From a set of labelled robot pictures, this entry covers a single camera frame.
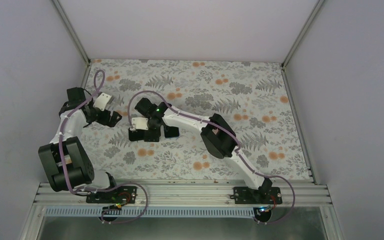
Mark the black phone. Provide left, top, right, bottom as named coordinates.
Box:
left=128, top=129, right=161, bottom=142

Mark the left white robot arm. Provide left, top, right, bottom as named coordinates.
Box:
left=38, top=87, right=122, bottom=203

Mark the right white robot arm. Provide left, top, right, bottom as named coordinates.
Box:
left=128, top=97, right=273, bottom=204

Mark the floral patterned table mat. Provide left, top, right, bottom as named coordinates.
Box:
left=81, top=58, right=311, bottom=181

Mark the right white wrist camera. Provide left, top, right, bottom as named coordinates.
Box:
left=129, top=117, right=149, bottom=131

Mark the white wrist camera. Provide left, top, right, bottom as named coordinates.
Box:
left=93, top=92, right=114, bottom=111
left=129, top=117, right=149, bottom=131

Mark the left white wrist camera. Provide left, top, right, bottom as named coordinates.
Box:
left=93, top=92, right=114, bottom=111

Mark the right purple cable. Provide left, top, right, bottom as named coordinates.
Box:
left=127, top=90, right=296, bottom=225

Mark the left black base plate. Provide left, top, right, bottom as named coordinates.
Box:
left=86, top=185, right=137, bottom=205

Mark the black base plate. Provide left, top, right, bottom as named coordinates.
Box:
left=86, top=185, right=137, bottom=205
left=229, top=186, right=283, bottom=205

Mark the grey slotted cable duct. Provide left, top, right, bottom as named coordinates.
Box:
left=44, top=206, right=255, bottom=218

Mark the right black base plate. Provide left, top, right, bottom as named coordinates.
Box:
left=229, top=186, right=283, bottom=205

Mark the aluminium rail frame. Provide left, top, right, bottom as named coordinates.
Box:
left=33, top=179, right=333, bottom=207

